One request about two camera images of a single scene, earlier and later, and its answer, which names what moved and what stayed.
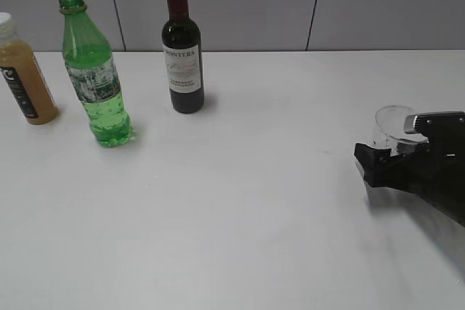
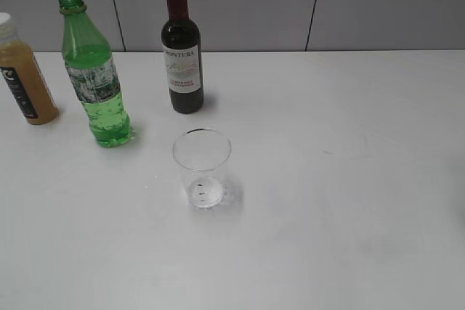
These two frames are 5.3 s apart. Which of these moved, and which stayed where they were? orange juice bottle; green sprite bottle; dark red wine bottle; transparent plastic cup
Moved: transparent plastic cup
Stayed: orange juice bottle; dark red wine bottle; green sprite bottle
